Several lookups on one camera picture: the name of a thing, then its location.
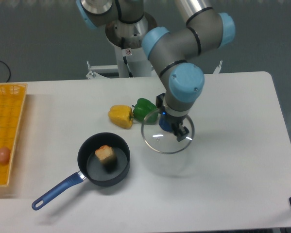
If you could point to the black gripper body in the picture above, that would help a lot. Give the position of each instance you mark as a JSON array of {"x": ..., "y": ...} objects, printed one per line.
[{"x": 172, "y": 116}]

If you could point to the glass pot lid blue knob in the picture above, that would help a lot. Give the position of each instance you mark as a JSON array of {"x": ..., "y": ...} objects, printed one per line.
[{"x": 158, "y": 134}]

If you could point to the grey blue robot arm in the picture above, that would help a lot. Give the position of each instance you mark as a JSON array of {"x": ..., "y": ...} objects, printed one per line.
[{"x": 185, "y": 83}]

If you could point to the green bell pepper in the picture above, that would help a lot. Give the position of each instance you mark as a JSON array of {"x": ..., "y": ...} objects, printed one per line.
[{"x": 142, "y": 108}]

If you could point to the yellow bell pepper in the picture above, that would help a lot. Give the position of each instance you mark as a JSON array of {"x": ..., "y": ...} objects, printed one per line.
[{"x": 121, "y": 115}]

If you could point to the toasted bread piece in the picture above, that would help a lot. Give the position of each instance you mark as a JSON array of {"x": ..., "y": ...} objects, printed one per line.
[{"x": 106, "y": 155}]

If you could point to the yellow plastic basket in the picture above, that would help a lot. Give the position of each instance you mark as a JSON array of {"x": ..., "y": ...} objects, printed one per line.
[{"x": 12, "y": 99}]

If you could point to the brown egg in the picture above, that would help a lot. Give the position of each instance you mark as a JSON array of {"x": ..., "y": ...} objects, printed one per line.
[{"x": 4, "y": 155}]

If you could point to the dark pot blue handle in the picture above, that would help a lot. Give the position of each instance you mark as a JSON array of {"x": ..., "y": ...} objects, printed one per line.
[{"x": 91, "y": 168}]

